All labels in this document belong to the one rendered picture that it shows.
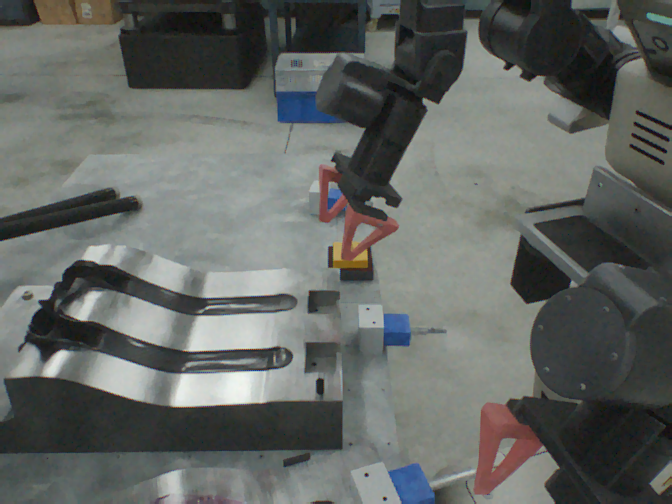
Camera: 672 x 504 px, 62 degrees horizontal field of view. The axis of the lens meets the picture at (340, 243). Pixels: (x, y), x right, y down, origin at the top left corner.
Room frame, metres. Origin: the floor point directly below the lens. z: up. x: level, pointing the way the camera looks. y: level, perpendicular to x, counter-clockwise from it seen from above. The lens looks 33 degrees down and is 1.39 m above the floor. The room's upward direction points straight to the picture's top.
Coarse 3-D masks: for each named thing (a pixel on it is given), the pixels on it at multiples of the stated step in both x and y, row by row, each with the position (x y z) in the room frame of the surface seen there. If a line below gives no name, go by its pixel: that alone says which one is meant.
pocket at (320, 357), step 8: (312, 344) 0.53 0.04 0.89; (320, 344) 0.53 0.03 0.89; (328, 344) 0.53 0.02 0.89; (336, 344) 0.53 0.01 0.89; (312, 352) 0.53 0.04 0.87; (320, 352) 0.53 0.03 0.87; (328, 352) 0.53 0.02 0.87; (336, 352) 0.53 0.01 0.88; (312, 360) 0.53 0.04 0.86; (320, 360) 0.53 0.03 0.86; (328, 360) 0.53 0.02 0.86; (336, 360) 0.51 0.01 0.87; (312, 368) 0.51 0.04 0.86; (320, 368) 0.51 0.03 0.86; (328, 368) 0.51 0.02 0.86; (336, 368) 0.51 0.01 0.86
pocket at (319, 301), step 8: (312, 296) 0.64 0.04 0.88; (320, 296) 0.64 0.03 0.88; (328, 296) 0.64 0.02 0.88; (336, 296) 0.64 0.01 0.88; (312, 304) 0.64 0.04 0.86; (320, 304) 0.64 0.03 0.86; (328, 304) 0.64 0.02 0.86; (336, 304) 0.62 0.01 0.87; (312, 312) 0.62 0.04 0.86; (320, 312) 0.62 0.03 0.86; (328, 312) 0.62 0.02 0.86; (336, 312) 0.61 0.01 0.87
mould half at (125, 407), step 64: (128, 256) 0.67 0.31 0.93; (0, 320) 0.61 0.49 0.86; (128, 320) 0.54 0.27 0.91; (192, 320) 0.58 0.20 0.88; (256, 320) 0.58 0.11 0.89; (320, 320) 0.57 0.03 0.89; (0, 384) 0.49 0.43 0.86; (64, 384) 0.43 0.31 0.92; (128, 384) 0.45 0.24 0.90; (192, 384) 0.47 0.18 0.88; (256, 384) 0.46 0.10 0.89; (0, 448) 0.43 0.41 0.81; (64, 448) 0.43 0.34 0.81; (128, 448) 0.43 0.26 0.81; (192, 448) 0.43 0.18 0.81; (256, 448) 0.43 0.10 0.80; (320, 448) 0.44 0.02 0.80
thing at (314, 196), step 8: (312, 184) 1.04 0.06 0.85; (312, 192) 1.01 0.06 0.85; (328, 192) 1.03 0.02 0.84; (336, 192) 1.03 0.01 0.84; (312, 200) 1.01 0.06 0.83; (328, 200) 1.01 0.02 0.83; (336, 200) 1.00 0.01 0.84; (312, 208) 1.01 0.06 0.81; (328, 208) 1.01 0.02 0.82; (344, 208) 1.00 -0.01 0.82
